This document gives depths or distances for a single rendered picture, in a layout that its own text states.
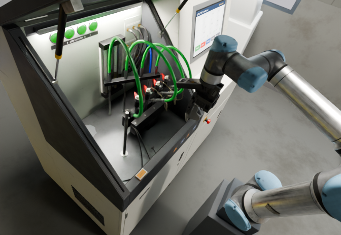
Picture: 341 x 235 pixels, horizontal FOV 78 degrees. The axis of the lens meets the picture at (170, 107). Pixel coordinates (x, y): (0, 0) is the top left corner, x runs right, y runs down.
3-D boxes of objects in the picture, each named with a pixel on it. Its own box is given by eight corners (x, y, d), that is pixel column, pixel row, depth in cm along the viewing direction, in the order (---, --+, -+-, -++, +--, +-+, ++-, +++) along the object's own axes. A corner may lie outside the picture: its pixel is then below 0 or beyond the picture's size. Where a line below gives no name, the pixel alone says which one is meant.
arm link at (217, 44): (230, 49, 59) (208, 34, 63) (216, 79, 67) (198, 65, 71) (246, 44, 63) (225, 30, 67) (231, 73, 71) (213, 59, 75)
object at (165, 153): (128, 206, 101) (130, 193, 90) (122, 200, 102) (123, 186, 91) (194, 131, 141) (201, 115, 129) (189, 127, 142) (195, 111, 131)
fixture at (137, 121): (134, 142, 121) (136, 126, 110) (121, 132, 124) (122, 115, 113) (169, 111, 143) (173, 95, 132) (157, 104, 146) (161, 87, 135)
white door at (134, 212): (122, 243, 148) (127, 210, 100) (120, 240, 149) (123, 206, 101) (174, 177, 190) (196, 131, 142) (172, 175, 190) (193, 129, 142)
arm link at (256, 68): (279, 66, 61) (250, 47, 66) (259, 77, 55) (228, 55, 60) (266, 87, 67) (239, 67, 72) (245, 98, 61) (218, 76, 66)
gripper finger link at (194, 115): (192, 130, 83) (203, 111, 79) (180, 122, 85) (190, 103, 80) (196, 127, 86) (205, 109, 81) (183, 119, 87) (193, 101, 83)
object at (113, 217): (118, 249, 154) (122, 213, 98) (67, 196, 171) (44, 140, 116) (173, 179, 199) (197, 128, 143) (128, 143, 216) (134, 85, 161)
